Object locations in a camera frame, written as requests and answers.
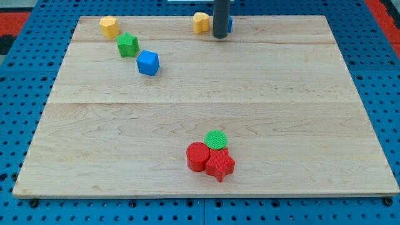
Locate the green star block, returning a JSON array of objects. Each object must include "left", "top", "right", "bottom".
[{"left": 116, "top": 32, "right": 139, "bottom": 58}]

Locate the green cylinder block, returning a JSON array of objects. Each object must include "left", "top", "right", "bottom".
[{"left": 204, "top": 130, "right": 228, "bottom": 150}]

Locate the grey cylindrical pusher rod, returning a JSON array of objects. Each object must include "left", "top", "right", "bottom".
[{"left": 212, "top": 0, "right": 230, "bottom": 39}]

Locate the red cylinder block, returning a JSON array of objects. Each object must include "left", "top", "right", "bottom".
[{"left": 186, "top": 142, "right": 210, "bottom": 172}]

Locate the light wooden board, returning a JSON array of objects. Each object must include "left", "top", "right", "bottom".
[{"left": 13, "top": 16, "right": 399, "bottom": 199}]

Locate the blue triangle block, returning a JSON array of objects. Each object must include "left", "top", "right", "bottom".
[{"left": 227, "top": 16, "right": 234, "bottom": 33}]

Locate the blue cube block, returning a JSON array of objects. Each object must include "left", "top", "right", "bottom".
[{"left": 136, "top": 50, "right": 160, "bottom": 76}]

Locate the red star block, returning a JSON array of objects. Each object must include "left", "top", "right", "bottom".
[{"left": 206, "top": 148, "right": 236, "bottom": 183}]

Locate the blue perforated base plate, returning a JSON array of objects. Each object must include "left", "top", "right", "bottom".
[{"left": 1, "top": 0, "right": 399, "bottom": 224}]

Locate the yellow heart block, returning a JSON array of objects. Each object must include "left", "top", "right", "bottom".
[{"left": 192, "top": 12, "right": 210, "bottom": 34}]

